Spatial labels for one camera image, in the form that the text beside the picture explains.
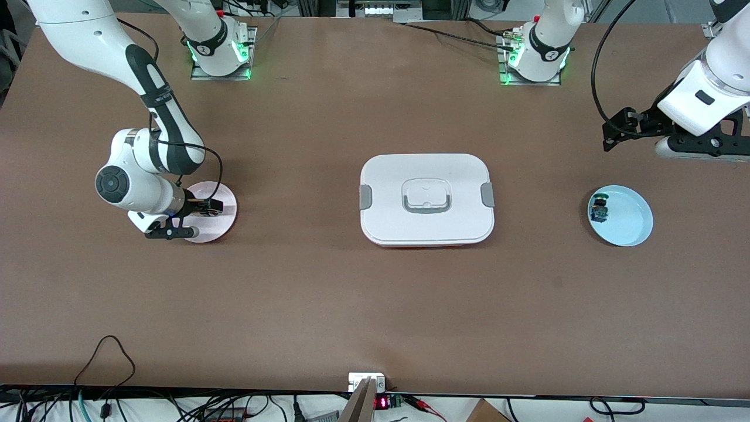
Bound white lunch box grey clips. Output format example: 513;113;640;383
359;154;496;248

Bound small white socket box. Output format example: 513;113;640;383
348;373;386;392

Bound brown cardboard box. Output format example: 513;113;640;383
466;399;510;422

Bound pink round plate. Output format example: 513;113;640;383
180;182;238;244

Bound light blue round plate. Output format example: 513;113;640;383
587;185;654;247

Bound wooden bar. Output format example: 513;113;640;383
340;377;379;422

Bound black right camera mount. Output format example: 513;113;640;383
145;217;200;240

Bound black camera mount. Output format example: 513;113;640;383
145;217;200;240
668;108;750;158

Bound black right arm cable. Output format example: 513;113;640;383
117;18;223;203

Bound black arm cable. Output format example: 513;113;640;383
117;18;223;203
592;0;660;139

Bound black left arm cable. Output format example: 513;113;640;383
592;0;660;139

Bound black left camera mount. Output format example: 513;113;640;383
668;108;750;158

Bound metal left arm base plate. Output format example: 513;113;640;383
498;29;562;87

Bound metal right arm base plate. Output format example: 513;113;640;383
190;26;258;81

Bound thin black looped cable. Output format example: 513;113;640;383
73;335;137;405

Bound black cable across table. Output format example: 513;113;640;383
401;22;516;50

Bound aluminium frame structure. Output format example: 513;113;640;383
296;0;469;24

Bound black cable loop with plug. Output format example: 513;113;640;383
589;397;646;417

